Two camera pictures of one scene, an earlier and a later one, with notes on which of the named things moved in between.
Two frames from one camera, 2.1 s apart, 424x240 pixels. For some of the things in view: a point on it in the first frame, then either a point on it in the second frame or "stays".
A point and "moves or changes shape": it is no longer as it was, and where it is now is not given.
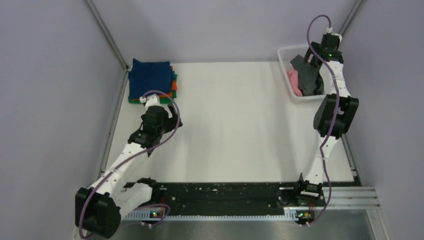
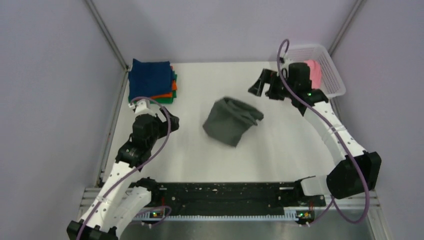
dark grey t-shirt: [309, 76] moves or changes shape
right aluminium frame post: [357, 4] stays
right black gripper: [308, 55] → [267, 76]
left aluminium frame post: [108, 34] stays
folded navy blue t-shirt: [144, 77] stays
